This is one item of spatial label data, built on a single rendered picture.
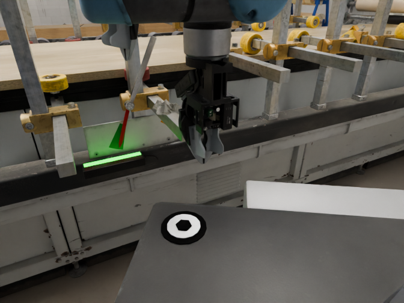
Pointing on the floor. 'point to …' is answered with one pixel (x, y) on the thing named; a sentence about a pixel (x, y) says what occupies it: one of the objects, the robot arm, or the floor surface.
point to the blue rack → (316, 11)
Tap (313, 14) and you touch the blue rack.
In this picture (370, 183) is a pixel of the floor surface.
